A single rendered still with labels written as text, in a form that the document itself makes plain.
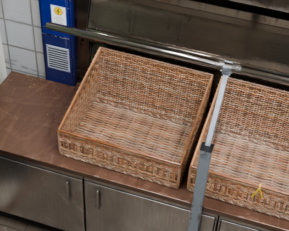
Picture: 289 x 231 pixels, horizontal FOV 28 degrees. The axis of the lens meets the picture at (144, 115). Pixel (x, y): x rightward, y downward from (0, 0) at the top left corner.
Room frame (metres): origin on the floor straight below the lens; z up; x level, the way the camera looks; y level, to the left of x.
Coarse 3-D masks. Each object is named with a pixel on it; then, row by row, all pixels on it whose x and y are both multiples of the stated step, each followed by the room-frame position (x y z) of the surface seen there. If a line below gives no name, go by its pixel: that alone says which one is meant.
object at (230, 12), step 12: (156, 0) 2.12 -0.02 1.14; (168, 0) 2.11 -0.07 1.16; (180, 0) 2.10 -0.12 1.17; (192, 0) 2.08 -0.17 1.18; (204, 0) 2.09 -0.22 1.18; (216, 0) 2.09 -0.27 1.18; (228, 0) 2.10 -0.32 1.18; (216, 12) 2.05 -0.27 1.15; (228, 12) 2.04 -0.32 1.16; (240, 12) 2.03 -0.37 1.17; (252, 12) 2.02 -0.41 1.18; (264, 12) 2.02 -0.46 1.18; (276, 12) 2.03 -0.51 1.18; (276, 24) 1.98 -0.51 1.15; (288, 24) 1.97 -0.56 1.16
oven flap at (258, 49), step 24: (96, 0) 2.22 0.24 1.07; (120, 0) 2.20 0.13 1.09; (96, 24) 2.18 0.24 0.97; (120, 24) 2.16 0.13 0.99; (144, 24) 2.14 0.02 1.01; (168, 24) 2.12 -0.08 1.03; (192, 24) 2.10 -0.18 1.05; (216, 24) 2.07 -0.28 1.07; (168, 48) 2.06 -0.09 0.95; (192, 48) 2.06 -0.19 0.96; (216, 48) 2.04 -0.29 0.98; (240, 48) 2.02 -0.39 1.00; (264, 48) 2.00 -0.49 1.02; (288, 48) 1.98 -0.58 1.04; (288, 72) 1.93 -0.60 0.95
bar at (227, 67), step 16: (64, 32) 1.83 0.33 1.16; (80, 32) 1.82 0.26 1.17; (144, 48) 1.75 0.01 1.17; (160, 48) 1.74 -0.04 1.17; (208, 64) 1.68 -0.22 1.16; (224, 64) 1.67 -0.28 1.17; (224, 80) 1.64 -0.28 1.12; (272, 80) 1.61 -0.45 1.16; (288, 80) 1.60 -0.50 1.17; (208, 144) 1.47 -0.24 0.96; (208, 160) 1.44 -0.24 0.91; (192, 208) 1.45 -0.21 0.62; (192, 224) 1.44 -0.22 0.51
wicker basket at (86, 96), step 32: (96, 64) 2.12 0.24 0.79; (128, 64) 2.11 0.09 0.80; (160, 64) 2.08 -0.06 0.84; (96, 96) 2.10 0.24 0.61; (64, 128) 1.78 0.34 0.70; (96, 128) 1.90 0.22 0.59; (128, 128) 1.91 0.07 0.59; (160, 128) 1.92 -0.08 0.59; (192, 128) 1.74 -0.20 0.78; (96, 160) 1.68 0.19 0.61; (128, 160) 1.63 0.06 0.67; (160, 160) 1.59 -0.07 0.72
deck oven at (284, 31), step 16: (80, 0) 2.22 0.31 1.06; (128, 0) 2.16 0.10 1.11; (144, 0) 2.14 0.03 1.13; (80, 16) 2.22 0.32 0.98; (208, 16) 2.06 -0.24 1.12; (224, 16) 2.04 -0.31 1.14; (288, 32) 1.97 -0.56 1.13; (80, 48) 2.23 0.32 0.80; (128, 48) 2.16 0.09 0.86; (80, 64) 2.23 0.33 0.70; (192, 64) 2.07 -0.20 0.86; (80, 80) 2.23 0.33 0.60; (160, 96) 2.11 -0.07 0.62; (208, 112) 2.04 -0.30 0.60
